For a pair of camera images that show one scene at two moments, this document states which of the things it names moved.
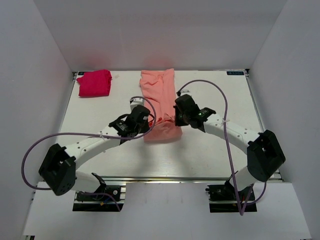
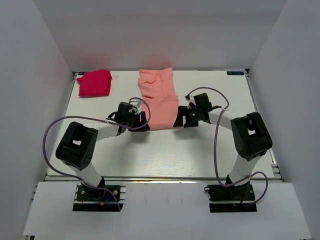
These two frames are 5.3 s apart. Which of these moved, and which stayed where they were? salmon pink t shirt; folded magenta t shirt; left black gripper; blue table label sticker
Moved: salmon pink t shirt; left black gripper
Stayed: blue table label sticker; folded magenta t shirt
